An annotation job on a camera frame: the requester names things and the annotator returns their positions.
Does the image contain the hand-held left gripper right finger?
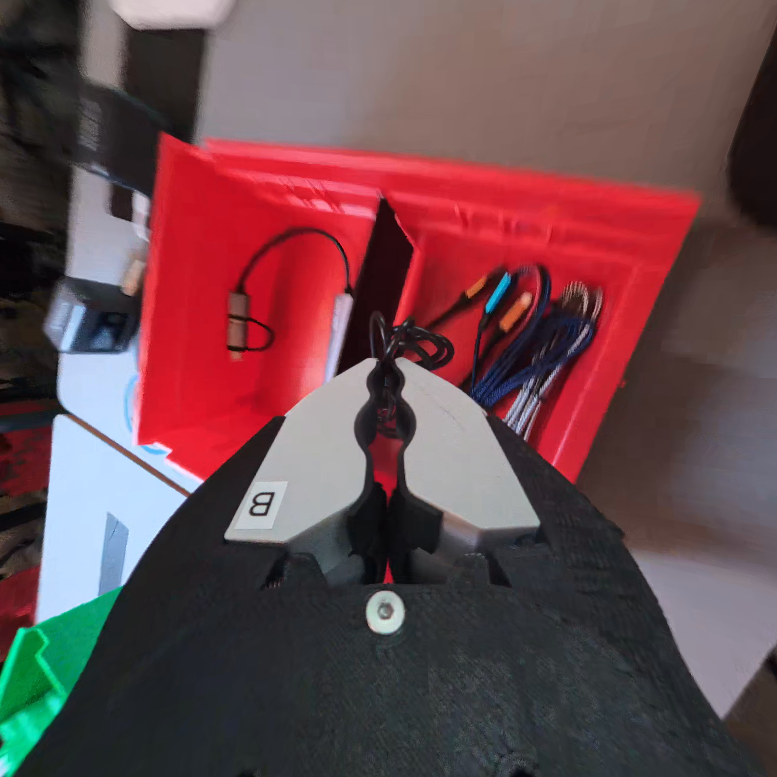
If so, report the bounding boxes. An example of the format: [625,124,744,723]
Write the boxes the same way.
[388,358,542,587]

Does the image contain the small grey box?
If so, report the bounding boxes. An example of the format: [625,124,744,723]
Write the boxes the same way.
[44,278,139,354]

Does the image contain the red divided bin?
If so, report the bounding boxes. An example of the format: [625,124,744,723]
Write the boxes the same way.
[132,132,704,486]

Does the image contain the green plastic bin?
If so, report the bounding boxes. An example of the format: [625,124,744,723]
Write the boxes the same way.
[0,588,125,777]

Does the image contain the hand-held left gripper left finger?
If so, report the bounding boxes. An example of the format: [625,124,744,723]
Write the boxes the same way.
[225,358,389,587]

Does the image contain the black usb-c cable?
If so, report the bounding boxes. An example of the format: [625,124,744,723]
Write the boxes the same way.
[369,311,455,438]

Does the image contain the blue braided cable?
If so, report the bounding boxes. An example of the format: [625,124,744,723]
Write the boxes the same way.
[470,264,592,408]

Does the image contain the silver braided cable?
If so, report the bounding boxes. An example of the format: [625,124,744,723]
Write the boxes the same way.
[504,280,605,438]

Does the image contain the black cable with orange plug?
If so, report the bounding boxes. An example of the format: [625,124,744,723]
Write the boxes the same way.
[425,275,489,331]

